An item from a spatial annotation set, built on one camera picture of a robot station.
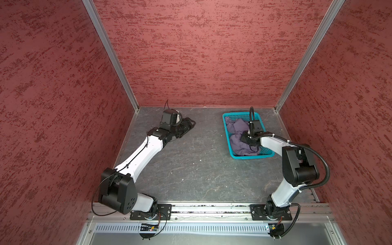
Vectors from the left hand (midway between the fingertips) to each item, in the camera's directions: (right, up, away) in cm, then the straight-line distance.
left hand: (193, 128), depth 82 cm
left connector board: (-23, -48, -9) cm, 54 cm away
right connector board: (+41, -49, -11) cm, 64 cm away
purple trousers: (+28, -2, +19) cm, 33 cm away
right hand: (+32, -9, +17) cm, 37 cm away
